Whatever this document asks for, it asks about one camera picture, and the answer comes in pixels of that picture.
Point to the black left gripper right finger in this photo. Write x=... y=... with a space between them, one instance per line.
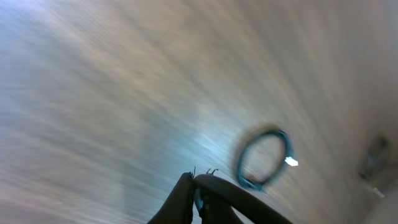
x=219 y=199

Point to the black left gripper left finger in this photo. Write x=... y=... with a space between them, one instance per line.
x=178 y=207

